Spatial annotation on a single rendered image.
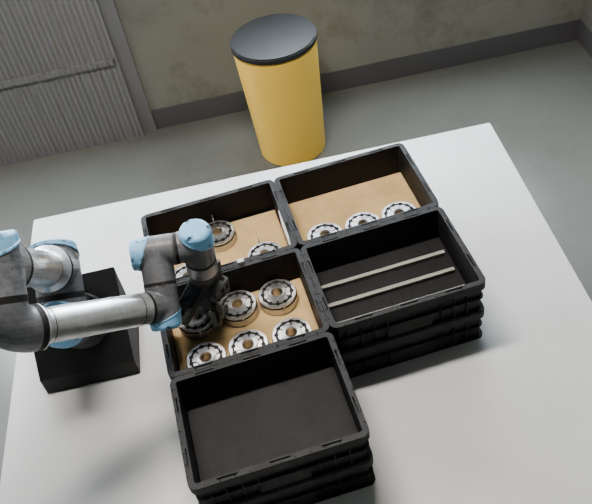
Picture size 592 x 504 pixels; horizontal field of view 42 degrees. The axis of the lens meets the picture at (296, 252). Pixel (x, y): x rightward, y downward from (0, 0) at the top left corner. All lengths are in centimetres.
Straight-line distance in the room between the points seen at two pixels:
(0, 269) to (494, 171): 160
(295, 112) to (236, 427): 200
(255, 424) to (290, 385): 13
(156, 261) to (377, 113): 242
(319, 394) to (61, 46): 255
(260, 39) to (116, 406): 194
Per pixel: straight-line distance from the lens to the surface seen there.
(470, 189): 252
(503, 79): 424
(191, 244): 177
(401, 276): 209
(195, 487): 170
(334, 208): 230
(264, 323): 203
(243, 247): 224
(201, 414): 191
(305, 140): 370
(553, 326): 216
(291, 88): 350
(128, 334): 216
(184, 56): 403
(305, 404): 187
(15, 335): 158
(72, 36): 395
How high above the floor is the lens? 239
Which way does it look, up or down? 45 degrees down
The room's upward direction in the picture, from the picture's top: 12 degrees counter-clockwise
